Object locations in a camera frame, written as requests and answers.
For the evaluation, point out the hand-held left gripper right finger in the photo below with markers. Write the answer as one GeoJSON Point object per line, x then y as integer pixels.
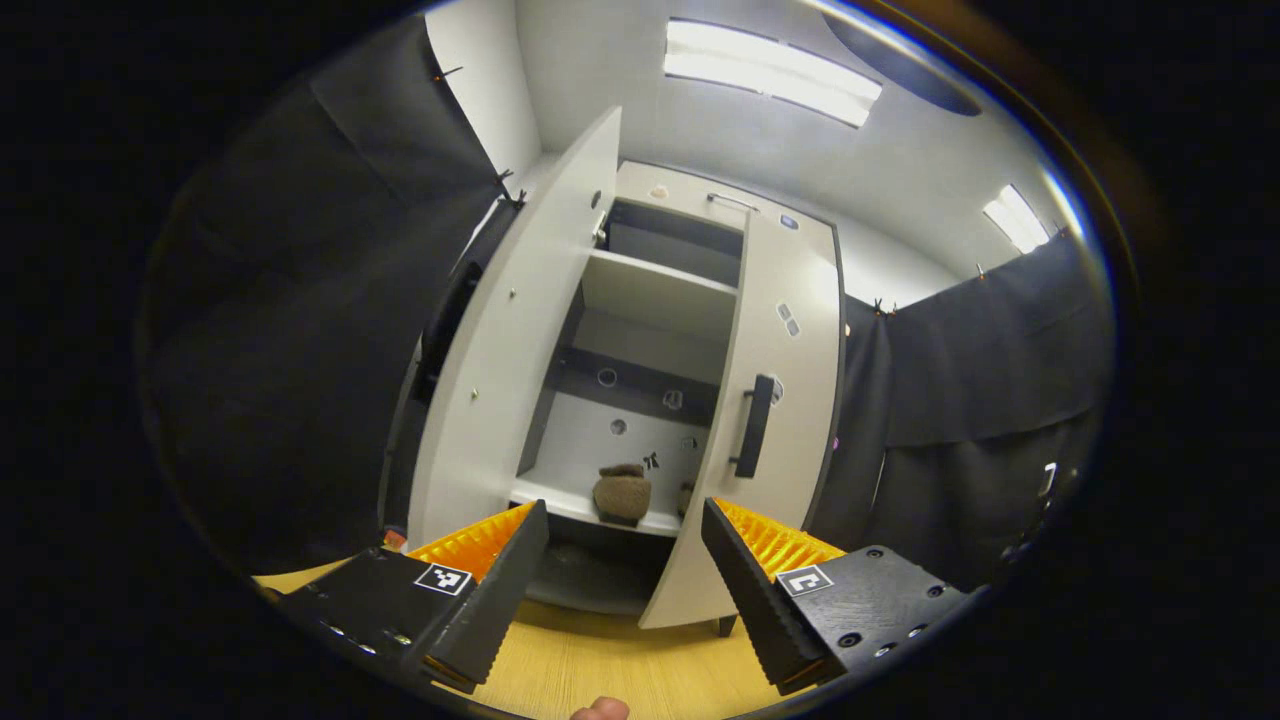
{"type": "Point", "coordinates": [750, 590]}

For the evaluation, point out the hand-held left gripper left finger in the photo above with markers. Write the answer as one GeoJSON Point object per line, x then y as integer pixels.
{"type": "Point", "coordinates": [500, 600]}

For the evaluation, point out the brown fuzzy shoe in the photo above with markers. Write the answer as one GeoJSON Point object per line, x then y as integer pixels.
{"type": "Point", "coordinates": [622, 495]}
{"type": "Point", "coordinates": [687, 498]}

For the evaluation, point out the white cabinet door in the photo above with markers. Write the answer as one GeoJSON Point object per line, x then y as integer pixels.
{"type": "Point", "coordinates": [500, 380]}
{"type": "Point", "coordinates": [805, 440]}

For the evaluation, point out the white shoe cabinet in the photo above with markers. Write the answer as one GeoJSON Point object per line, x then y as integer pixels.
{"type": "Point", "coordinates": [580, 430]}

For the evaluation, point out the white cabinet shelf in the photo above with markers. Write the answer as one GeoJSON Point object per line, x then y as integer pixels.
{"type": "Point", "coordinates": [650, 290]}
{"type": "Point", "coordinates": [560, 500]}

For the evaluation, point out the white cabinet drawer front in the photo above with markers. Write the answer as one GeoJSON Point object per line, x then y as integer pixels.
{"type": "Point", "coordinates": [690, 205]}

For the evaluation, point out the black backdrop cloth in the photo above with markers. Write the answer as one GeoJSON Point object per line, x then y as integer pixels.
{"type": "Point", "coordinates": [1000, 380]}
{"type": "Point", "coordinates": [300, 300]}

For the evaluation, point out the small ceiling light panel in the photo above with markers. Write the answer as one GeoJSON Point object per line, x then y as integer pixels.
{"type": "Point", "coordinates": [1015, 220]}

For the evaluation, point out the long ceiling light panel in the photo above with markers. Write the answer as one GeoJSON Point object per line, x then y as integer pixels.
{"type": "Point", "coordinates": [770, 70]}

